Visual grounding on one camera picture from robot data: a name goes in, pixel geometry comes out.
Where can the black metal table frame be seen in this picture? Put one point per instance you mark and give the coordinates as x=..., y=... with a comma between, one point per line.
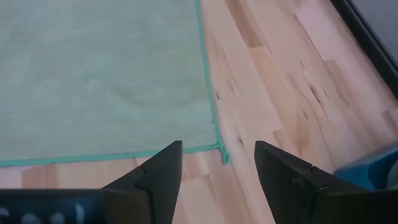
x=367, y=39

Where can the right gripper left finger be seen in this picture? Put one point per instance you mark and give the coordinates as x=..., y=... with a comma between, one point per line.
x=161, y=177

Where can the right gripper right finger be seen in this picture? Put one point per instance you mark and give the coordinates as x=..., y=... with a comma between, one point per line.
x=286, y=180

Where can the teal storage bin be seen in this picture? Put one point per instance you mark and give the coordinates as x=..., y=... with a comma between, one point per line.
x=363, y=171

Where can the pale green microfiber towel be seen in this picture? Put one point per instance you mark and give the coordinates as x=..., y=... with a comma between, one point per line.
x=93, y=77

